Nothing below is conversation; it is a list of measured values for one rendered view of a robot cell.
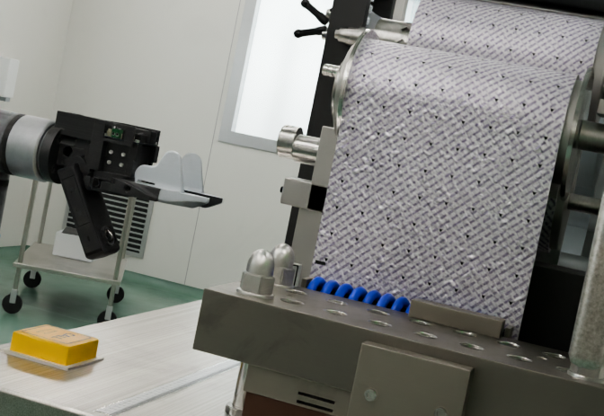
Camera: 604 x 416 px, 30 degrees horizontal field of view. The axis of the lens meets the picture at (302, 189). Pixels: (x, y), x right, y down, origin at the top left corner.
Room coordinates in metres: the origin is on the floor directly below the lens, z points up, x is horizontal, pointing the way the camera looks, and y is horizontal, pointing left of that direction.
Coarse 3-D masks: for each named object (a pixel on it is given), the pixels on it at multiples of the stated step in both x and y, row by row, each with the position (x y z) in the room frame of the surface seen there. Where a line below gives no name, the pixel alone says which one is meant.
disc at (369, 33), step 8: (368, 32) 1.28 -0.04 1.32; (376, 32) 1.31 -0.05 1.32; (360, 40) 1.25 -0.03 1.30; (360, 48) 1.26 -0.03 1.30; (352, 56) 1.24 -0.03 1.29; (352, 64) 1.24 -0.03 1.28; (344, 72) 1.23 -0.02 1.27; (344, 80) 1.23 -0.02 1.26; (344, 88) 1.23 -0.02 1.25; (344, 96) 1.23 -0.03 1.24
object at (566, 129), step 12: (576, 84) 1.20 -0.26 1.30; (336, 96) 1.25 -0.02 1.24; (576, 96) 1.19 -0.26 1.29; (336, 108) 1.25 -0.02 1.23; (336, 120) 1.26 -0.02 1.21; (564, 120) 1.18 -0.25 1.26; (336, 132) 1.28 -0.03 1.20; (564, 132) 1.18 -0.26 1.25; (564, 144) 1.18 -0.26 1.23; (564, 156) 1.18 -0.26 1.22; (552, 180) 1.21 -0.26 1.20
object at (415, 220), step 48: (336, 144) 1.24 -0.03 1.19; (384, 144) 1.23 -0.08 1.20; (336, 192) 1.24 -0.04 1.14; (384, 192) 1.22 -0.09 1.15; (432, 192) 1.21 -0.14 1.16; (480, 192) 1.19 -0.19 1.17; (528, 192) 1.18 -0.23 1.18; (336, 240) 1.23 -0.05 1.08; (384, 240) 1.22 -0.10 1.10; (432, 240) 1.20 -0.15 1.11; (480, 240) 1.19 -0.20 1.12; (528, 240) 1.17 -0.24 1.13; (384, 288) 1.22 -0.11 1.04; (432, 288) 1.20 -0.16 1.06; (480, 288) 1.19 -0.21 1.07
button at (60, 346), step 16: (16, 336) 1.19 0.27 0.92; (32, 336) 1.19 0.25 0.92; (48, 336) 1.20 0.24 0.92; (64, 336) 1.21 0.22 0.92; (80, 336) 1.23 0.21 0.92; (32, 352) 1.19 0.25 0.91; (48, 352) 1.18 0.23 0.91; (64, 352) 1.17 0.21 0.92; (80, 352) 1.20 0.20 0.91; (96, 352) 1.24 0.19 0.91
